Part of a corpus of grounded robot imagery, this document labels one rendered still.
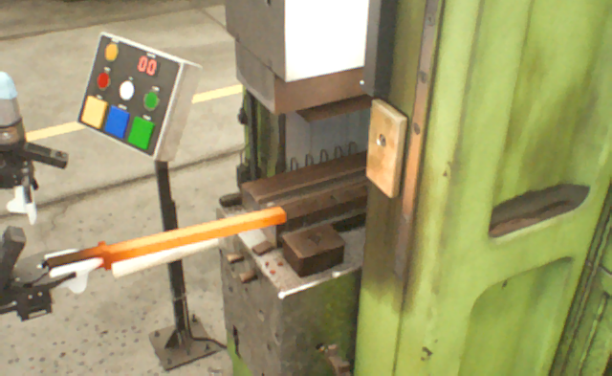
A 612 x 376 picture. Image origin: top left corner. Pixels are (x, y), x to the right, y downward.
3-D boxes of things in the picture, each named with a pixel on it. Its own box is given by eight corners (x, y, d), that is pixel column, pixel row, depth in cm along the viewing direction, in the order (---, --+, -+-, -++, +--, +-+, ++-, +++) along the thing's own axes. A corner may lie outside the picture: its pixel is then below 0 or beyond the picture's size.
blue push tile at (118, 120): (121, 139, 184) (128, 113, 182) (103, 130, 187) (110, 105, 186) (126, 139, 185) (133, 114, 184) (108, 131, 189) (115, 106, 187)
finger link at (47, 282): (74, 268, 117) (22, 280, 114) (73, 259, 116) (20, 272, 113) (78, 283, 114) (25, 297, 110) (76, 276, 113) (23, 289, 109)
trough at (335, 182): (266, 213, 154) (266, 209, 153) (257, 202, 158) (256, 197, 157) (411, 170, 171) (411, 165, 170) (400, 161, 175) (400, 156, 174)
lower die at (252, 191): (275, 249, 154) (275, 220, 150) (241, 205, 169) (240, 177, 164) (419, 202, 172) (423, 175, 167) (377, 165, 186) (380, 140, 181)
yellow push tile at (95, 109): (97, 128, 189) (104, 103, 187) (81, 120, 192) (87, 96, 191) (102, 128, 190) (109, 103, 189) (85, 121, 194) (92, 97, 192)
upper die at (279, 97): (274, 116, 135) (273, 73, 130) (235, 78, 149) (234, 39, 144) (437, 77, 152) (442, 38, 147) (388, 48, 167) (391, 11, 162)
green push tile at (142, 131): (145, 150, 179) (153, 124, 177) (127, 142, 182) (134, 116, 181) (150, 150, 180) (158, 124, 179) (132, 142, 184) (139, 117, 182)
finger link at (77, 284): (104, 279, 121) (52, 293, 118) (100, 254, 118) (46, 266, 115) (108, 290, 119) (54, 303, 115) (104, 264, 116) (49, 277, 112)
